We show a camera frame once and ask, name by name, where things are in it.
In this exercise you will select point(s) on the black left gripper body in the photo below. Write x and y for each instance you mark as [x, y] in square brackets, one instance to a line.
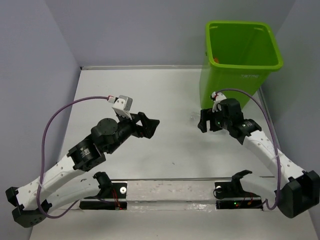
[127, 127]

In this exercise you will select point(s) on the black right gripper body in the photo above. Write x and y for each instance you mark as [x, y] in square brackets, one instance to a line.
[221, 122]

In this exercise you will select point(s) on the large clear crushed bottle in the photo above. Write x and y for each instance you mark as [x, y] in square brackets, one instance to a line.
[195, 117]

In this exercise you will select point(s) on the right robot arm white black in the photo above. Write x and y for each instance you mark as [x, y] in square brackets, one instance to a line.
[295, 191]

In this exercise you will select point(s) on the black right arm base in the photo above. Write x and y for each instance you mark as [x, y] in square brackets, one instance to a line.
[230, 194]

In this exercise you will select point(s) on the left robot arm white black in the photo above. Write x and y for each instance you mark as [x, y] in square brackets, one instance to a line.
[36, 200]

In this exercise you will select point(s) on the green plastic bin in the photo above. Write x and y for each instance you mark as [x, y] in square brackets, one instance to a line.
[247, 52]

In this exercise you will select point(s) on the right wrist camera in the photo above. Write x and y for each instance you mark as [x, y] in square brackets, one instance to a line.
[217, 97]

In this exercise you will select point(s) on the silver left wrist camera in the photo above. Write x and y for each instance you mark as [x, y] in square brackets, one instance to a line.
[122, 106]

